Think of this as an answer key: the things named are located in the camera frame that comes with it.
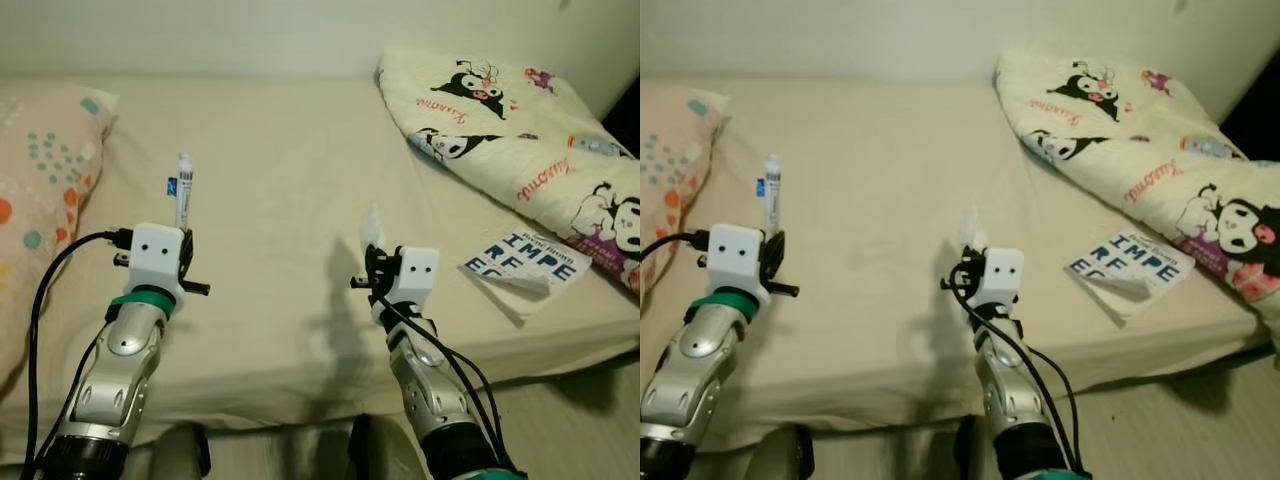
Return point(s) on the white tissue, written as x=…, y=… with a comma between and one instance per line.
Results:
x=372, y=230
x=970, y=230

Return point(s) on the white pen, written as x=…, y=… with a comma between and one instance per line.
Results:
x=772, y=200
x=184, y=200

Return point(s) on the white book with blue letters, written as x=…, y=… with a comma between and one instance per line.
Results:
x=530, y=258
x=1135, y=258

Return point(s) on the pink pillow with orange spots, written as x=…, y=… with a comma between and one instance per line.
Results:
x=670, y=150
x=40, y=160

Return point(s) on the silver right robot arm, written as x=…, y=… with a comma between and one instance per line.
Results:
x=425, y=380
x=1010, y=390

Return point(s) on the mattress with cream sheet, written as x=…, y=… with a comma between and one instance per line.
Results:
x=880, y=150
x=280, y=150

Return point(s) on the grey right robot leg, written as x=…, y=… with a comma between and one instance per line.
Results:
x=968, y=455
x=375, y=450

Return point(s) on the grey robot leg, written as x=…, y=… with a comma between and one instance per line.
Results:
x=968, y=455
x=180, y=455
x=780, y=458
x=375, y=450

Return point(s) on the cream cartoon print blanket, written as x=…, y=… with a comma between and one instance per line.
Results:
x=500, y=140
x=1120, y=140

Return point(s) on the grey left robot leg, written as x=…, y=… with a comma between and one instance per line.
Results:
x=180, y=455
x=780, y=458

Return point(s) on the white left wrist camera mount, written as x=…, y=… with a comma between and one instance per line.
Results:
x=735, y=255
x=155, y=255

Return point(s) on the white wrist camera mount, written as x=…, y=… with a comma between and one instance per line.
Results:
x=735, y=255
x=1003, y=272
x=415, y=272
x=155, y=255

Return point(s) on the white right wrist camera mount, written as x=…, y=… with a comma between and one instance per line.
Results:
x=415, y=272
x=1003, y=272

